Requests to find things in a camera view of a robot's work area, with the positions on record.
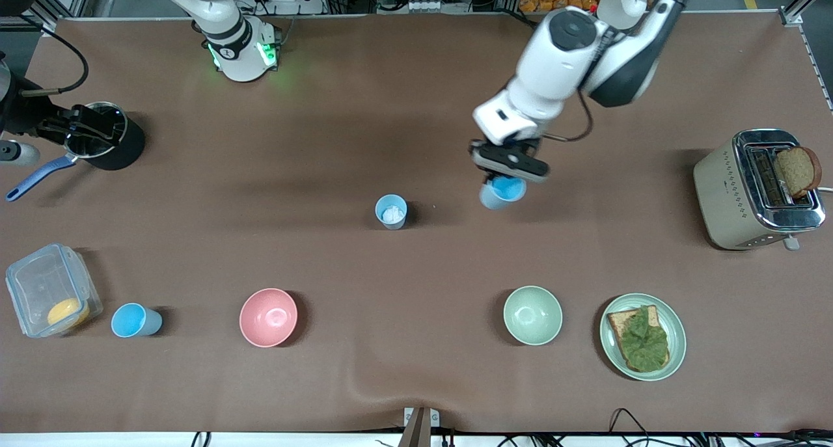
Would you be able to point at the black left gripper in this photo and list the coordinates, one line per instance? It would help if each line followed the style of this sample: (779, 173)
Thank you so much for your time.
(530, 144)

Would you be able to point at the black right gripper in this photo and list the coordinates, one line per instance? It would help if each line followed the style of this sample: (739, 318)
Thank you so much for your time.
(26, 117)

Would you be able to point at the blue plastic cup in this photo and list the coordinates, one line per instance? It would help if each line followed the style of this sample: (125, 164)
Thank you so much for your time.
(504, 196)
(133, 320)

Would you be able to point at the blue cup containing white tissue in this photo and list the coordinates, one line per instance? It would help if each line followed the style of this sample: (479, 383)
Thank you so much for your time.
(390, 224)

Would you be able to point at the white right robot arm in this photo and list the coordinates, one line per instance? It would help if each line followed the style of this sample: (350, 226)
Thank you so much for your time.
(237, 43)

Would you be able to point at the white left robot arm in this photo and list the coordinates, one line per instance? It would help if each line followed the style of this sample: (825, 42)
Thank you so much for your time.
(553, 56)

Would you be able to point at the glass pot lid blue knob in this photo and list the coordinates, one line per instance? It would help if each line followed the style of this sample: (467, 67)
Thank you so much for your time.
(97, 149)

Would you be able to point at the white tissue wad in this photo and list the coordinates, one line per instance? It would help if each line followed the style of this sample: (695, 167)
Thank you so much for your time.
(392, 215)

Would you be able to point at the pale green bowl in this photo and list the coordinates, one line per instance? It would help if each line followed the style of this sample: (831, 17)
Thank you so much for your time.
(532, 315)

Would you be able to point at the clear plastic food container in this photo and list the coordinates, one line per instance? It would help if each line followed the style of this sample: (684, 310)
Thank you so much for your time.
(39, 284)

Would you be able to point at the white power strip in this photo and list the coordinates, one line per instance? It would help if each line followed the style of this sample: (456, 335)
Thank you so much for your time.
(424, 6)

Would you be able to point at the yellow round food piece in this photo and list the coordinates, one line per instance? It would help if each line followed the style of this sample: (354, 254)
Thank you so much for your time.
(68, 312)

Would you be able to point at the toast slice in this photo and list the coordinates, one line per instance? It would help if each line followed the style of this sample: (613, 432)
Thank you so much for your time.
(618, 320)

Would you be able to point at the green lettuce leaf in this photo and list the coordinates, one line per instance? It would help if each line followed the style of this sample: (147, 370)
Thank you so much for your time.
(644, 343)

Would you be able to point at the pale green plate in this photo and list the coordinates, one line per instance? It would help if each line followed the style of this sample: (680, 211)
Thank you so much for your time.
(673, 330)

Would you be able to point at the beige and chrome toaster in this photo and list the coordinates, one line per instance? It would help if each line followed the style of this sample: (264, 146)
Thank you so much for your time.
(729, 200)

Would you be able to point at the metal table clamp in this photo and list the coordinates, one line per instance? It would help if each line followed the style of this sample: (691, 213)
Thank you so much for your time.
(420, 424)

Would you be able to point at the pink bowl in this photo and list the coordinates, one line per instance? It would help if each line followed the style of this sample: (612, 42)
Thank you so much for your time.
(268, 317)

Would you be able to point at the brown bread slice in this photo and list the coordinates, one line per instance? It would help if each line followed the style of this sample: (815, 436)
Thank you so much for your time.
(799, 170)

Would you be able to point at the aluminium frame profile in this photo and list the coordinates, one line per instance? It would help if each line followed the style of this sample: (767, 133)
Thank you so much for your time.
(52, 4)
(804, 1)

